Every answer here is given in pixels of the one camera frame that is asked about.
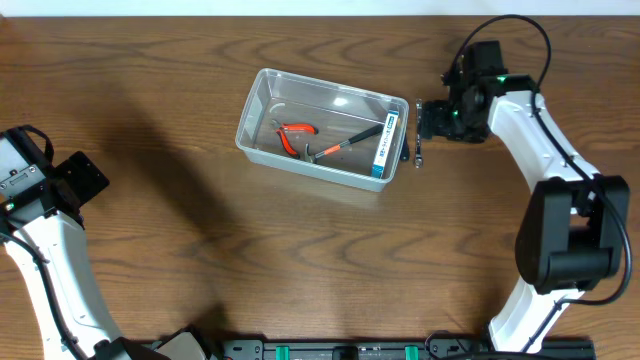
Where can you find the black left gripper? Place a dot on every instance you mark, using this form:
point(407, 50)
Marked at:
point(82, 176)

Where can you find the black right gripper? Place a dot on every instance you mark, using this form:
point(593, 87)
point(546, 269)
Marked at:
point(432, 122)

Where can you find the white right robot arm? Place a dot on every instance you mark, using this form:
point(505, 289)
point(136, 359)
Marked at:
point(573, 234)

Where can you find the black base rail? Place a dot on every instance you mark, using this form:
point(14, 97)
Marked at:
point(189, 343)

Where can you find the black yellow screwdriver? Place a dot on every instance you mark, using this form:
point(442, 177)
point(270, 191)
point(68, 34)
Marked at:
point(405, 151)

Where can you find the silver combination wrench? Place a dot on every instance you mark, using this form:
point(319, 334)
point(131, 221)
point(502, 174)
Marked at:
point(418, 159)

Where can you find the black handled small hammer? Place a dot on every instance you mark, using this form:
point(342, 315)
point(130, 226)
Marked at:
point(314, 157)

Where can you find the clear plastic container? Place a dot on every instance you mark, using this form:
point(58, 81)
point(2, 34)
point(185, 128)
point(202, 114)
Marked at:
point(285, 111)

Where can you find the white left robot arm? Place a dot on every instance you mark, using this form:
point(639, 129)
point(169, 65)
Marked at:
point(42, 230)

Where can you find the blue white cardboard box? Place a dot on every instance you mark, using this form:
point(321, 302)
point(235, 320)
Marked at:
point(384, 145)

